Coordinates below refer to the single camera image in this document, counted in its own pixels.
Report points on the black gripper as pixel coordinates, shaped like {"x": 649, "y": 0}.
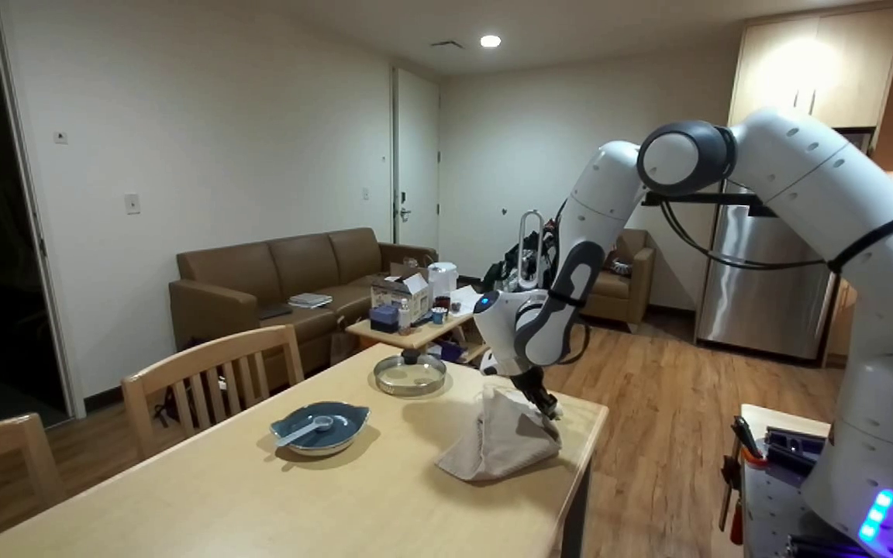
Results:
{"x": 535, "y": 386}

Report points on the white ribbed towel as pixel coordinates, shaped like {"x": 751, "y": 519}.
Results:
{"x": 496, "y": 445}

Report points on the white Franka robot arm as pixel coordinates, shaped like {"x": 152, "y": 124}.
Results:
{"x": 827, "y": 207}

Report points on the brown armchair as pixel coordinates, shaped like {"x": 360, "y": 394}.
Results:
{"x": 620, "y": 297}

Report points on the white papers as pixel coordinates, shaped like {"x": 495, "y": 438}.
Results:
{"x": 464, "y": 299}

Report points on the glass pot lid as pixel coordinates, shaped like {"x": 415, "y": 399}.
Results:
{"x": 409, "y": 376}

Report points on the wooden coffee table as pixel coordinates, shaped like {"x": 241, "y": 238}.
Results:
{"x": 415, "y": 335}

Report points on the white jug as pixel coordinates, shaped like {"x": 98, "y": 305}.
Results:
{"x": 442, "y": 279}

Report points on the clear storage box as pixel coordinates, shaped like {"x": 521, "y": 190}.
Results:
{"x": 401, "y": 305}

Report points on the blue ceramic bowl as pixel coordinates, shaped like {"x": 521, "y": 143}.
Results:
{"x": 336, "y": 422}

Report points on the stainless steel fridge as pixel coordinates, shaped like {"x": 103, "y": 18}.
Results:
{"x": 768, "y": 311}

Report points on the wooden robot cart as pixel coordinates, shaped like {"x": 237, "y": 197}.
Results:
{"x": 775, "y": 506}

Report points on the white spoon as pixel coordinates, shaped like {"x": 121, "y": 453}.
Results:
{"x": 295, "y": 431}

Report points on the black boom stand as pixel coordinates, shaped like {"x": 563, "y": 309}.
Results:
{"x": 704, "y": 199}

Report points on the grey item on sofa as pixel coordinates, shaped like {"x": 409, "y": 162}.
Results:
{"x": 310, "y": 301}

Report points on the white door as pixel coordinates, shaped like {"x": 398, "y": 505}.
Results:
{"x": 415, "y": 155}

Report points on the brown sofa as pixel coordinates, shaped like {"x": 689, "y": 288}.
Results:
{"x": 261, "y": 279}

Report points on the round ceiling light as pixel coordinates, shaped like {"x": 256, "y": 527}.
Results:
{"x": 491, "y": 41}

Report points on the light wooden wall cabinet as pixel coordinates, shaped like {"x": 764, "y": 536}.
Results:
{"x": 806, "y": 63}

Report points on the white light switch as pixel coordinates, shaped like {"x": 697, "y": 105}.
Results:
{"x": 135, "y": 207}

